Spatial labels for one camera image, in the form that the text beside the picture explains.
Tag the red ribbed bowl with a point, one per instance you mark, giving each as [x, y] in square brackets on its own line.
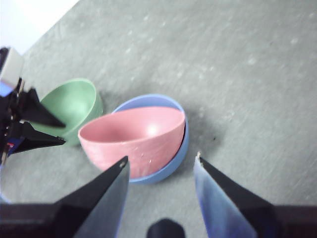
[128, 129]

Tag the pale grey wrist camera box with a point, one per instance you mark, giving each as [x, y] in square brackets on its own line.
[12, 67]

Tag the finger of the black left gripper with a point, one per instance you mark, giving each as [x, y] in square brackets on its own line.
[32, 140]
[34, 111]

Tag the blue ribbed bowl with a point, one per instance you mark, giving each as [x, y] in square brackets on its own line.
[182, 153]

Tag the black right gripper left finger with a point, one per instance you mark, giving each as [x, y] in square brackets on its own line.
[94, 208]

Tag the green ribbed bowl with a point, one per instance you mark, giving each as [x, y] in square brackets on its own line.
[74, 104]

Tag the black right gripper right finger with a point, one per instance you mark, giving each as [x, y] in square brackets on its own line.
[237, 208]

